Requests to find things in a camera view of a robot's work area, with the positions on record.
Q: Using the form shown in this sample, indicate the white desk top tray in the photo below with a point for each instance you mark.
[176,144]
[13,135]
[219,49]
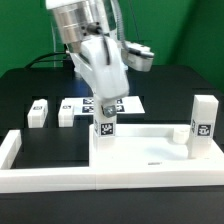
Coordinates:
[141,145]

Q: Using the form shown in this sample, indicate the black tag marker plate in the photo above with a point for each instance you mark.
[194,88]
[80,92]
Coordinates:
[127,105]

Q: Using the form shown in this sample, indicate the white U-shaped obstacle fence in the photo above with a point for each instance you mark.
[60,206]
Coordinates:
[94,178]

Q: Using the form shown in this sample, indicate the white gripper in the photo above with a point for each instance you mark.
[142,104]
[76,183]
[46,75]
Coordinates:
[107,81]

